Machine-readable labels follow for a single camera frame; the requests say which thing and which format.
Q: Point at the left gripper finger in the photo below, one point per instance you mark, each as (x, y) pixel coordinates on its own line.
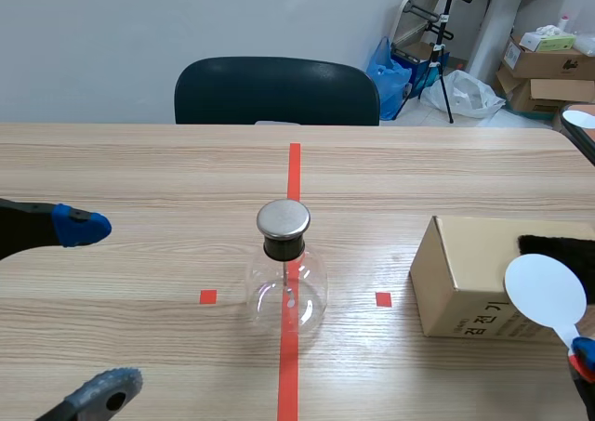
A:
(93, 393)
(79, 228)

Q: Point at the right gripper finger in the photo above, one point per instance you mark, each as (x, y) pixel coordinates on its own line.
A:
(586, 384)

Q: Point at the round white plate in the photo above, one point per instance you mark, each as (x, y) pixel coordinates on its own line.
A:
(545, 291)
(581, 118)

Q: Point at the clear glass flask metal disc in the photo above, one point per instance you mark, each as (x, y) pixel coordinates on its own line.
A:
(284, 272)

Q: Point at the dark blue chair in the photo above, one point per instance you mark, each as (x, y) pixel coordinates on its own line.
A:
(274, 91)

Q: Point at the dark-edged desk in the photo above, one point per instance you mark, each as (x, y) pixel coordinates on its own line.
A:
(583, 137)

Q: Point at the large brown cardboard box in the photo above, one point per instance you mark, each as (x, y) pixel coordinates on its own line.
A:
(553, 93)

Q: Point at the white plastic bag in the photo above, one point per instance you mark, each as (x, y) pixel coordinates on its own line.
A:
(469, 93)

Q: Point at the open brown cardboard box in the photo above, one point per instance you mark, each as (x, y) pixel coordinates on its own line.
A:
(553, 63)

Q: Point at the blue plastic bag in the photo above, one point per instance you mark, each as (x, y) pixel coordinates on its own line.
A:
(388, 82)

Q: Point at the white and green tissue box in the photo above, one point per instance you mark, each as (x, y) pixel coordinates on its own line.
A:
(548, 42)

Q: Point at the black tripod stand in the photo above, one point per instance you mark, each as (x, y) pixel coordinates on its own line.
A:
(440, 44)

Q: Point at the white wash basin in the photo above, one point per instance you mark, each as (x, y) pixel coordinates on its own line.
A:
(499, 12)

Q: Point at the folded metal cart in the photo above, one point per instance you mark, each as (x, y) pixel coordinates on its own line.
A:
(416, 26)

